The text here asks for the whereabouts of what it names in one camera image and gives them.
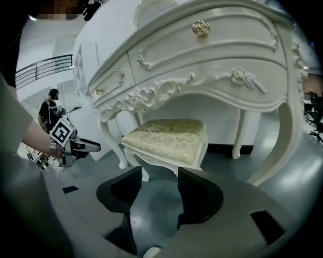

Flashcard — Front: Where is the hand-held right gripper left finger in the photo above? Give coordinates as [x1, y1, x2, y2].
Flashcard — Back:
[96, 165, 143, 255]

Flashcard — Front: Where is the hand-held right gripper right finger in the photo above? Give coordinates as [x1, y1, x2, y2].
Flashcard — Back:
[176, 166, 225, 230]

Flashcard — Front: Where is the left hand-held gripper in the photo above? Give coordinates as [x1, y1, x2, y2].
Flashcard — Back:
[49, 118, 102, 168]

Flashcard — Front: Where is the cream upholstered stool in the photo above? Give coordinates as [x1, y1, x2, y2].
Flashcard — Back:
[120, 118, 208, 182]

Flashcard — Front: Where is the white ornate dressing table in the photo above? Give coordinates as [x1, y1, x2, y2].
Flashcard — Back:
[85, 0, 309, 187]

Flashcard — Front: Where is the person's left forearm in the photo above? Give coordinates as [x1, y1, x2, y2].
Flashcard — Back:
[21, 118, 55, 156]

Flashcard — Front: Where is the white shelf cabinet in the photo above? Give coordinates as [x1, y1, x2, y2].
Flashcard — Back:
[72, 41, 122, 162]

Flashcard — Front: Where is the black metal railing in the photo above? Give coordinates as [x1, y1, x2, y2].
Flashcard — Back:
[15, 54, 74, 89]

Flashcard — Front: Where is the person's black shirt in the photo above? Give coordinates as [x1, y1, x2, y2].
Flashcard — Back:
[0, 25, 26, 89]

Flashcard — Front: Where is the person's head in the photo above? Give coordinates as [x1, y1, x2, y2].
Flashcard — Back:
[27, 0, 88, 21]

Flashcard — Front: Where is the black office chair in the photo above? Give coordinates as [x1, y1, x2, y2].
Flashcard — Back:
[304, 92, 323, 144]

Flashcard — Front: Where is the black head-worn camera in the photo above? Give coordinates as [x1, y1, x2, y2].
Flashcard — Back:
[82, 0, 104, 21]

